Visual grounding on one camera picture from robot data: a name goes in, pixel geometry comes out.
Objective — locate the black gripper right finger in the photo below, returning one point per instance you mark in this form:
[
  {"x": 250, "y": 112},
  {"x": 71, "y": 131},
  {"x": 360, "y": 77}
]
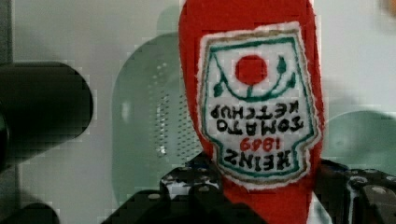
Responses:
[{"x": 356, "y": 196}]

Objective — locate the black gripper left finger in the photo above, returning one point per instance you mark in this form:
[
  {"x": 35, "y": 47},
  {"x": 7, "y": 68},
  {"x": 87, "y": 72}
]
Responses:
[{"x": 190, "y": 194}]

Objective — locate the red plush ketchup bottle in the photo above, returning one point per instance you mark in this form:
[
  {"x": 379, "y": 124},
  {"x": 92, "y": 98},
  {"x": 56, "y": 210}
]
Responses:
[{"x": 253, "y": 85}]

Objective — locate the green oval strainer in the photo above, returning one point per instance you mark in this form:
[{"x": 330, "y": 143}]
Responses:
[{"x": 152, "y": 132}]

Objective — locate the green mug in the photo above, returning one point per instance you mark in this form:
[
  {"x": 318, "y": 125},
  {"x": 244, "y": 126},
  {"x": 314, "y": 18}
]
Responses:
[{"x": 362, "y": 139}]

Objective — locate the black cylindrical object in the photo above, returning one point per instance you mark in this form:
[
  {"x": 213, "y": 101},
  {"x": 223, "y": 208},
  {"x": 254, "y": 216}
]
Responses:
[{"x": 34, "y": 213}]

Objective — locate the black round pot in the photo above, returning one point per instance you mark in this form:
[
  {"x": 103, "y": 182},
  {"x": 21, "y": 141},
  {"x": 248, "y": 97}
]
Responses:
[{"x": 42, "y": 106}]

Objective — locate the orange slice toy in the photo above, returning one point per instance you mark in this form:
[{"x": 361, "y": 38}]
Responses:
[{"x": 389, "y": 7}]

